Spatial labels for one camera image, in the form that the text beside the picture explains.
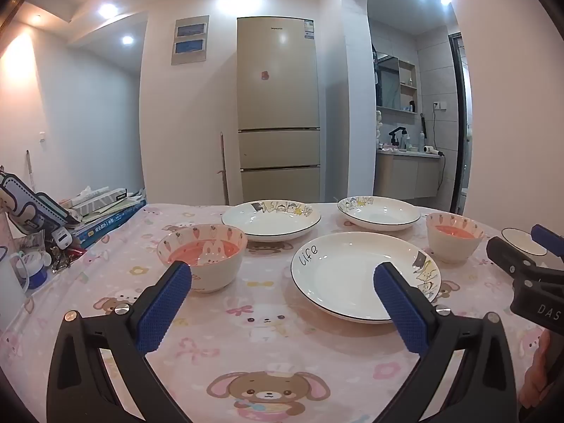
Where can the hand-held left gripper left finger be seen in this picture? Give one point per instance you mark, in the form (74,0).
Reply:
(165,308)

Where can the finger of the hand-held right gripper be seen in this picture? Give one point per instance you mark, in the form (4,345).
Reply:
(506,253)
(546,235)

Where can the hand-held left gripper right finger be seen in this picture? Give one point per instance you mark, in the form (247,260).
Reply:
(401,313)

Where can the white dark-rimmed bowl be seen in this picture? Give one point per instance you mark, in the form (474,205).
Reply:
(517,235)

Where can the pink rabbit print bowl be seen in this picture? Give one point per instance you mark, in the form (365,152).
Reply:
(207,251)
(454,240)

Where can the white cartoon print plate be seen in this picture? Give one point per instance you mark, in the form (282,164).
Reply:
(339,273)
(271,224)
(383,216)

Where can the person's right hand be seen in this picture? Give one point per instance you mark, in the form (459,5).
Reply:
(535,374)

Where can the stack of books and boxes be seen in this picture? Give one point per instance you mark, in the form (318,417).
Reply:
(110,225)

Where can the pink cartoon printed tablecloth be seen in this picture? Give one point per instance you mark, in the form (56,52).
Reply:
(264,361)

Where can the beige vanity cabinet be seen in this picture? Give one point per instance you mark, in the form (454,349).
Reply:
(407,176)

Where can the white hair dryer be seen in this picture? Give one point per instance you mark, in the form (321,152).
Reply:
(431,150)

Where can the grey striped box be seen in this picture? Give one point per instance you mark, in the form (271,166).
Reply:
(99,198)

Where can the blue and white bottle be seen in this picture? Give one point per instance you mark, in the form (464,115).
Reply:
(37,268)

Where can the black faucet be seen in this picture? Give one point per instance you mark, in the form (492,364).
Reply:
(396,135)

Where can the thin white rod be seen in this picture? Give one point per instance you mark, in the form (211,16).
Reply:
(29,167)

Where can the bathroom mirror cabinet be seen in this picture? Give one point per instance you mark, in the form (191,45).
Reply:
(390,83)

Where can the beige refrigerator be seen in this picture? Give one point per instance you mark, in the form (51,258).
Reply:
(277,110)

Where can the grey electrical panel box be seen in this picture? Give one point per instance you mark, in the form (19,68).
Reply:
(190,39)

